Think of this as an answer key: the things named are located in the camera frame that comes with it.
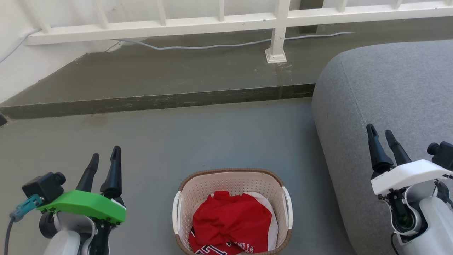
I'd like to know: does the grey left arm cable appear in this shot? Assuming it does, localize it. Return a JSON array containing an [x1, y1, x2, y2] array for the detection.
[[4, 216, 16, 255]]

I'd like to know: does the white railing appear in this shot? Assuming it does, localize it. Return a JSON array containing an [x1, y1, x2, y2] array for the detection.
[[21, 0, 453, 64]]

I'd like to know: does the teal cable connector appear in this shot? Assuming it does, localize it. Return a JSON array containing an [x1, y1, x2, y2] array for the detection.
[[10, 194, 44, 223]]

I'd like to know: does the grey fabric sofa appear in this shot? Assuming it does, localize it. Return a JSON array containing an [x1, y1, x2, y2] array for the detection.
[[311, 40, 453, 255]]

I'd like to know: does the light grey floor cable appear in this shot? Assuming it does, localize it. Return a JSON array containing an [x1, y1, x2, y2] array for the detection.
[[0, 28, 356, 64]]

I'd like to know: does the cream laundry basket brown rim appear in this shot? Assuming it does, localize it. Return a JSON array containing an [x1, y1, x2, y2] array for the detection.
[[172, 168, 293, 255]]

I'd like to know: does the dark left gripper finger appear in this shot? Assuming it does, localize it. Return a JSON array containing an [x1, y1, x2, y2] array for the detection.
[[100, 146, 123, 199], [76, 153, 100, 193]]

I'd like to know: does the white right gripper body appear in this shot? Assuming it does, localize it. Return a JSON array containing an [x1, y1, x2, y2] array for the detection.
[[371, 159, 453, 196]]

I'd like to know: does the red and white jersey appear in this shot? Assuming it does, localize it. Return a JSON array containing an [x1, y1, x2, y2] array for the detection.
[[188, 191, 279, 255]]

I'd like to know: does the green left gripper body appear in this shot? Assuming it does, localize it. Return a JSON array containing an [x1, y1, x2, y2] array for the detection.
[[36, 189, 127, 225]]

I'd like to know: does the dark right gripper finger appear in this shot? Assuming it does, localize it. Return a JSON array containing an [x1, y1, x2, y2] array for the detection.
[[385, 130, 413, 166], [366, 124, 394, 174]]

